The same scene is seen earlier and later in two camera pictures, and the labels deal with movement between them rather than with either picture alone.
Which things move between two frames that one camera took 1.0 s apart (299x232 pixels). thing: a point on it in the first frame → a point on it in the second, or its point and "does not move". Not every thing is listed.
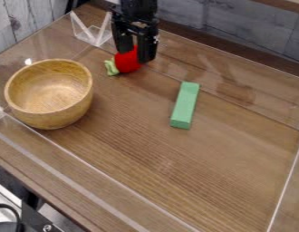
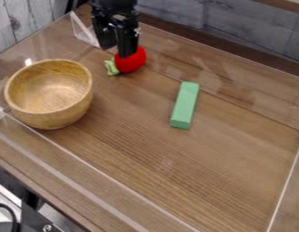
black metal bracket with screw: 34,221 does not move
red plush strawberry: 127,61 does not move
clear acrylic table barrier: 190,138 does not move
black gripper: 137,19 → 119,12
